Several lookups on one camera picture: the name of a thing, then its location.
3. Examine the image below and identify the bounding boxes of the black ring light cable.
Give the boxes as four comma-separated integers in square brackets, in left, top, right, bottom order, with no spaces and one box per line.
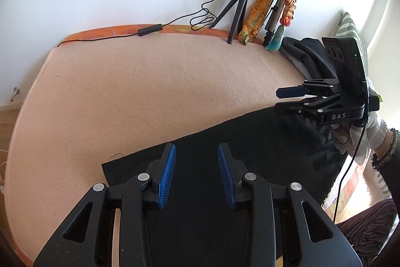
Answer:
[58,0,266,47]

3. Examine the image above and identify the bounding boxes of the person's right forearm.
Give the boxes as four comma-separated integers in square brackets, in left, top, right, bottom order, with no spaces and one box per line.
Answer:
[371,128,400,170]

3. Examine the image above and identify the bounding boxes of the black tripod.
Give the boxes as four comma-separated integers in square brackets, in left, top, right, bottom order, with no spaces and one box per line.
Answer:
[209,0,254,45]

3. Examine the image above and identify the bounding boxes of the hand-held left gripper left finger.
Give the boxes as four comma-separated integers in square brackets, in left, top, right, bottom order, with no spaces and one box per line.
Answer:
[33,143,177,267]

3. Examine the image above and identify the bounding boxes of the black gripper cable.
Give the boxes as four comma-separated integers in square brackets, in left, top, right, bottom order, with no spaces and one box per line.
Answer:
[332,121,368,224]

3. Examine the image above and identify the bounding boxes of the green striped pillow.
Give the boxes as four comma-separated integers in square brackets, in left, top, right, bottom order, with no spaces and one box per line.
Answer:
[335,11,370,67]

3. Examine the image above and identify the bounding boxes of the orange patterned cloth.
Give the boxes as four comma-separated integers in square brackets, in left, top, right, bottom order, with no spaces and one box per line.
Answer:
[238,0,281,45]

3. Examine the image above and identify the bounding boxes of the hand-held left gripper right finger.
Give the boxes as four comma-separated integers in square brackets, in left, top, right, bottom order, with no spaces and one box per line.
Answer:
[217,143,369,267]

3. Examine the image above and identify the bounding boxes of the black pants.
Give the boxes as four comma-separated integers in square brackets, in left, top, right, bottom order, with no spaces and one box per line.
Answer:
[101,104,349,267]

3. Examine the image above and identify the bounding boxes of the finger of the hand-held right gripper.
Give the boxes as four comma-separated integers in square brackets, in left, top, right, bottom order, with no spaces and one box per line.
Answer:
[276,78,341,99]
[273,93,344,118]

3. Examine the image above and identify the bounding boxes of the folded grey stand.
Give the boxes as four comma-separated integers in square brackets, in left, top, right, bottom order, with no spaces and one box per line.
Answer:
[262,0,293,47]

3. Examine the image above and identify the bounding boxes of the person's right hand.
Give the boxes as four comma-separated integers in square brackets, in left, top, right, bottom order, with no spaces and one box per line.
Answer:
[330,111,389,166]

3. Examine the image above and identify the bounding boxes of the pile of dark clothes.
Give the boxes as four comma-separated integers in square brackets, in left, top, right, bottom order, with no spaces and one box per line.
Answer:
[279,36,340,90]

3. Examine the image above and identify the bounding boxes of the peach blanket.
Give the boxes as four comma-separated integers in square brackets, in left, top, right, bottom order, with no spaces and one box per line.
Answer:
[5,34,313,266]

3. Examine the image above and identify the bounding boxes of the person's striped trouser leg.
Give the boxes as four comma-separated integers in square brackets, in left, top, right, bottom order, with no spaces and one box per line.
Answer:
[336,196,400,267]

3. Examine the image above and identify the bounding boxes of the orange patterned mattress sheet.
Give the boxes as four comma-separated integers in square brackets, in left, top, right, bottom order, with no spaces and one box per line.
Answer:
[58,24,266,47]

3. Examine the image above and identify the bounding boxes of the orange braid with teal tassel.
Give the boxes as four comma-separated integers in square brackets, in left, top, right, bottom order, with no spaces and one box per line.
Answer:
[265,0,300,52]

